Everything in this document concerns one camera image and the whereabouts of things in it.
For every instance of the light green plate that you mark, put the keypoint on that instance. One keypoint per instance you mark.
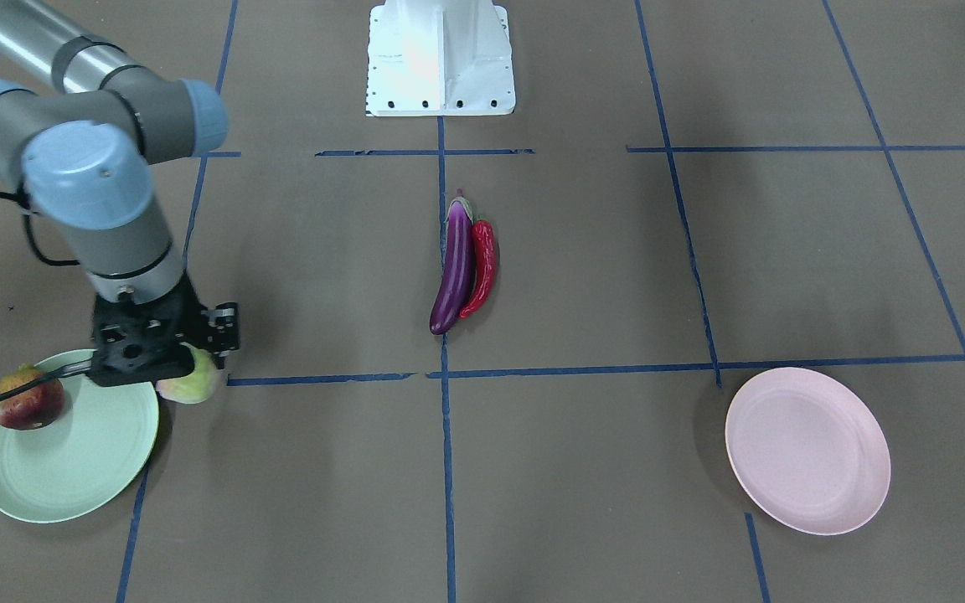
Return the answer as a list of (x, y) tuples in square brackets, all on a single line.
[(84, 459)]

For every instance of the pink plate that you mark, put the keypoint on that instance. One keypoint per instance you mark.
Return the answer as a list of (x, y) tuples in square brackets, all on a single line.
[(808, 451)]

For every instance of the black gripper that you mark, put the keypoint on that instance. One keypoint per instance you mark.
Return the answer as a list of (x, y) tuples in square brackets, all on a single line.
[(221, 328)]

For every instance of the white pedestal column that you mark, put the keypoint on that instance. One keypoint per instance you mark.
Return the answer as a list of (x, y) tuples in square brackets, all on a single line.
[(439, 58)]

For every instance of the purple eggplant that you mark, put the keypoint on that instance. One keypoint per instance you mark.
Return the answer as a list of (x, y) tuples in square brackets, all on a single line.
[(458, 263)]

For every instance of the red chili pepper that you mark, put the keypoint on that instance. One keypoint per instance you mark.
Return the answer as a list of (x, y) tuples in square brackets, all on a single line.
[(486, 267)]

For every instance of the pale green peach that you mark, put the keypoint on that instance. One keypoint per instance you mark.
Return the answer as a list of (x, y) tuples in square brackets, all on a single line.
[(195, 387)]

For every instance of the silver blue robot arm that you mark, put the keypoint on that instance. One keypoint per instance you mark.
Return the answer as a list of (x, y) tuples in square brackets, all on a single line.
[(81, 159)]

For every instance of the red yellow apple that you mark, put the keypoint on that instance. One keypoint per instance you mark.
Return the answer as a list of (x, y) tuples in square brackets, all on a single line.
[(37, 407)]

